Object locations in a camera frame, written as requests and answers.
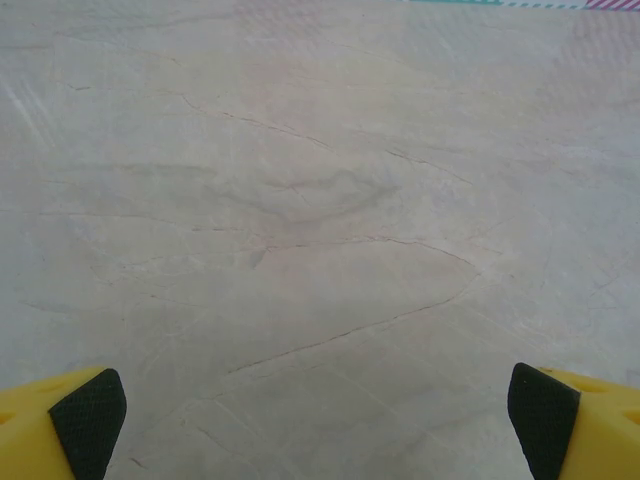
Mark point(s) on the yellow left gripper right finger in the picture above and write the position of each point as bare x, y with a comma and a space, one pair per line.
600, 435

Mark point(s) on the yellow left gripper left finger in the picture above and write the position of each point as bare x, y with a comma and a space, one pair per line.
30, 435

